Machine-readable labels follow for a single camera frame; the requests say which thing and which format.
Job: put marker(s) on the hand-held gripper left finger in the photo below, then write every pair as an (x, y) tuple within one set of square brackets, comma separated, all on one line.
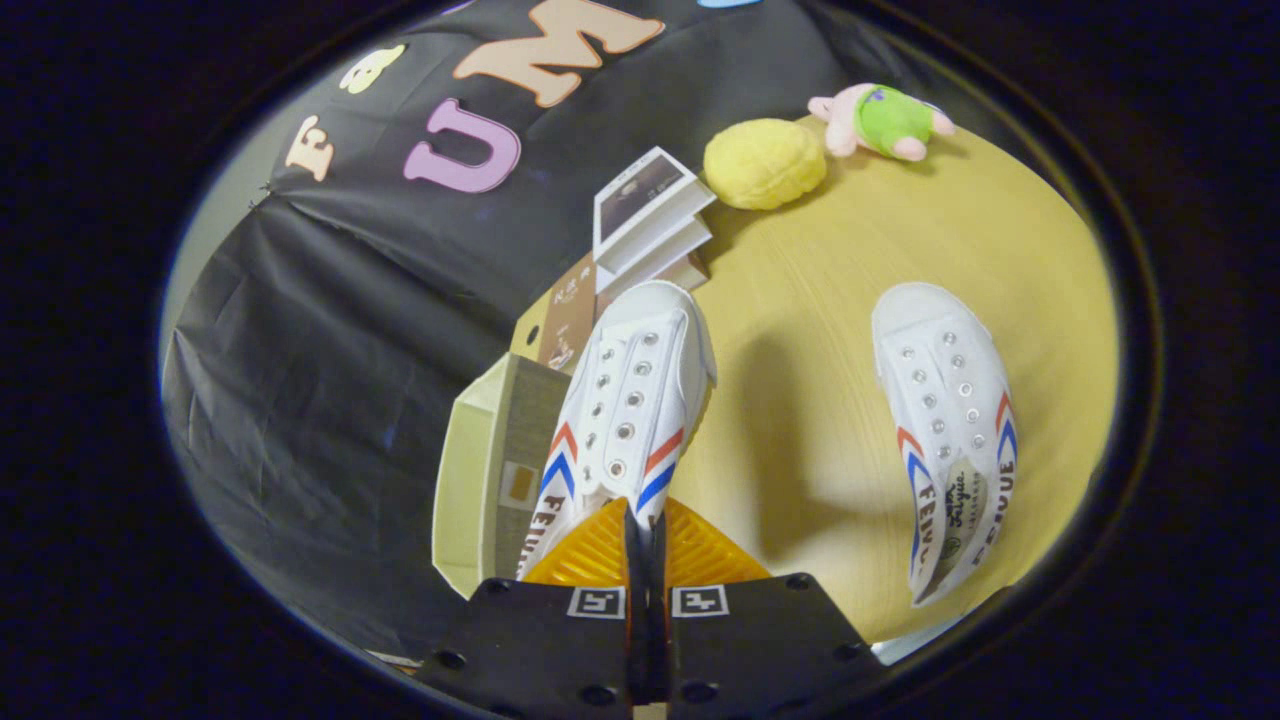
[(634, 560)]

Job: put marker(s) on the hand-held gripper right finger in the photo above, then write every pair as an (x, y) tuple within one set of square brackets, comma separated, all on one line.
[(660, 560)]

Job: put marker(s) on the white canvas shoe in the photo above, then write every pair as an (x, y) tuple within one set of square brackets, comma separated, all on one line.
[(945, 400), (630, 390)]

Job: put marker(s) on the beige cardboard storage box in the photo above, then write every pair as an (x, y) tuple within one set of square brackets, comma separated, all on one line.
[(470, 470)]

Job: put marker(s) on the brown-edged book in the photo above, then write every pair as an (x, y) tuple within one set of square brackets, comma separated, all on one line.
[(696, 272)]

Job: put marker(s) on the plain white book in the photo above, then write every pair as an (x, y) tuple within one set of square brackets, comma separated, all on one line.
[(660, 255)]

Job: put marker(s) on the black backdrop cloth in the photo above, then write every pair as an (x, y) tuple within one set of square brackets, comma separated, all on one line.
[(330, 350)]

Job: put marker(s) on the yellow round plush cushion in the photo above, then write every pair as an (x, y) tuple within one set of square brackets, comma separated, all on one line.
[(765, 165)]

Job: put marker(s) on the pink and green plush toy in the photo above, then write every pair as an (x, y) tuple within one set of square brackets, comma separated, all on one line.
[(885, 120)]

